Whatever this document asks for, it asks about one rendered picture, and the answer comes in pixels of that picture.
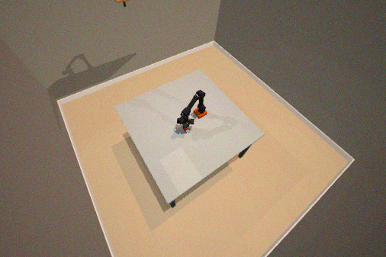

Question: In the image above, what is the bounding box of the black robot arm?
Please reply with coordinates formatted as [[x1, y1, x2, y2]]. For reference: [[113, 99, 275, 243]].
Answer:
[[177, 90, 206, 127]]

